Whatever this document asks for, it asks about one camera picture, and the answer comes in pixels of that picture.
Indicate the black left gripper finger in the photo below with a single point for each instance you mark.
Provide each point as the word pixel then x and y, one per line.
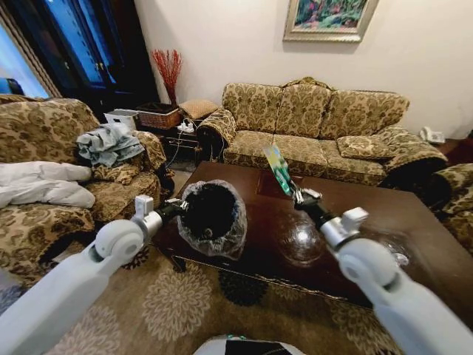
pixel 176 202

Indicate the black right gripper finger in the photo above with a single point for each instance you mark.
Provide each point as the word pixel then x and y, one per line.
pixel 295 193
pixel 311 193

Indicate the green yellow snack wrapper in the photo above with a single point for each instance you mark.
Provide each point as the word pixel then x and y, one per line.
pixel 276 165

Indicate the black bin with plastic liner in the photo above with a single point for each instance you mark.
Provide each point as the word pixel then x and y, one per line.
pixel 212 218

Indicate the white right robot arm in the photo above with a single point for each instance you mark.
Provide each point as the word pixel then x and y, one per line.
pixel 391 292

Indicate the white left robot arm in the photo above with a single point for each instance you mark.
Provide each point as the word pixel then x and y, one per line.
pixel 66 284

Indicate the clear glass bowl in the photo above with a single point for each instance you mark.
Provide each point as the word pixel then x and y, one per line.
pixel 301 238

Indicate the dark wooden coffee table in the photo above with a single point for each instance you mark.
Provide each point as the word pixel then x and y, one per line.
pixel 369 222

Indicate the dark side table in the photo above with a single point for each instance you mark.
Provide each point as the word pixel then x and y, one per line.
pixel 181 144

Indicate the floral three-seat sofa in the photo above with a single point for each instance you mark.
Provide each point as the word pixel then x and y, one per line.
pixel 295 129

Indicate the floral sofa cushion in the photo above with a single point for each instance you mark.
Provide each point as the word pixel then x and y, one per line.
pixel 364 147

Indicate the white power strip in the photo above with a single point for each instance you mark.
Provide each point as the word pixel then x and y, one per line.
pixel 186 127

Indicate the brown wicker basket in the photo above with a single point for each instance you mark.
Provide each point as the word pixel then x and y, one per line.
pixel 157 115

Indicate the grey-blue crumpled garment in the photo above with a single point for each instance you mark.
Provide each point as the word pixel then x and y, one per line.
pixel 107 142

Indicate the floral patterned rug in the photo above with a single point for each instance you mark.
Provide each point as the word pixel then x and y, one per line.
pixel 166 307

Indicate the golden checked cushion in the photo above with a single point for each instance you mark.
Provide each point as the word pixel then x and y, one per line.
pixel 199 108

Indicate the crumpled clear plastic wrapper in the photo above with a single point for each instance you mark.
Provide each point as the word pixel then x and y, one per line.
pixel 398 255

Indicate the white storage box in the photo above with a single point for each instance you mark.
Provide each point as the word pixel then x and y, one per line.
pixel 120 119

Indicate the red dried branches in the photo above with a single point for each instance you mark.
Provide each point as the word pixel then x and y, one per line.
pixel 168 72

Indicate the white duvet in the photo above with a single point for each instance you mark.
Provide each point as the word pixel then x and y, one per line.
pixel 40 185

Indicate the white telephone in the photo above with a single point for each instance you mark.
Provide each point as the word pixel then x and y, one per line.
pixel 432 135

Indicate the floral armchair with clothes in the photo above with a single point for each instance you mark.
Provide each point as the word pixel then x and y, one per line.
pixel 48 125

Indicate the white robot front shell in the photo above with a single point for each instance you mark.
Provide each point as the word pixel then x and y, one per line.
pixel 251 345

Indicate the dark wooden cabinet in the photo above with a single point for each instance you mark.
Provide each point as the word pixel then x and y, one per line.
pixel 92 55

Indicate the framed colourful painting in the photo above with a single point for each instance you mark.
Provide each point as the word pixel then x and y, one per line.
pixel 329 16

